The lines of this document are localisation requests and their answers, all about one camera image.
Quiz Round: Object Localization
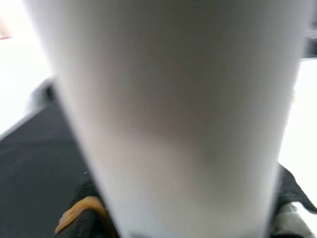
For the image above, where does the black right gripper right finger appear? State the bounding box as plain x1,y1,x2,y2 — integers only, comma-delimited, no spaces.
269,165,317,238

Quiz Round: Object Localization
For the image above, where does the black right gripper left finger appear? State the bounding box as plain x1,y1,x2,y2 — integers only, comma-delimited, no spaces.
54,177,122,238

